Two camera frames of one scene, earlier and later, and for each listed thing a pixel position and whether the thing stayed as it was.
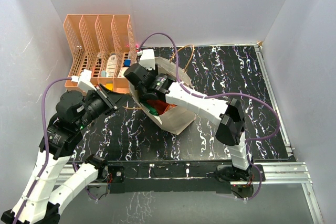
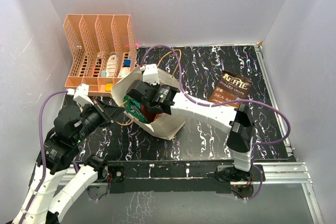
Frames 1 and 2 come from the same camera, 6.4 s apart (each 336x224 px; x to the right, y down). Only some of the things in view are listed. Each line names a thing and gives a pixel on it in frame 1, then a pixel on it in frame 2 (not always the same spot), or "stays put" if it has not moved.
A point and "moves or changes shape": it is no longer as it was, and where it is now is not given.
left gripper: [114, 100] to [110, 114]
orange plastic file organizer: [104, 45] stays put
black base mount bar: [174, 177] stays put
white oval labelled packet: [111, 65] stays put
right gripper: [154, 72] to [156, 87]
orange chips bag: [158, 106] moves or changes shape
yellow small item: [109, 86] stays put
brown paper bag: [177, 118] to [167, 125]
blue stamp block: [127, 63] stays put
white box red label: [122, 72] stays put
